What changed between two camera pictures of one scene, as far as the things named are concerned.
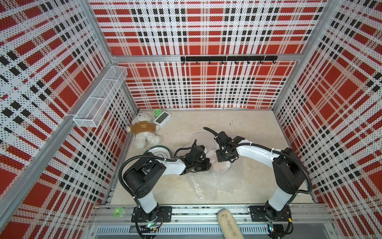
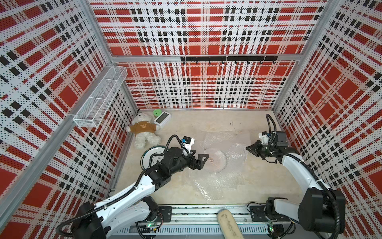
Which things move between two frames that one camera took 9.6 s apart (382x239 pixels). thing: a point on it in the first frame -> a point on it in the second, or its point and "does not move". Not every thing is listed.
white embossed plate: x=160 y=151 does not move
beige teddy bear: x=144 y=130 does not move
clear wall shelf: x=91 y=112 does not move
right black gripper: x=220 y=159 -> x=254 y=148
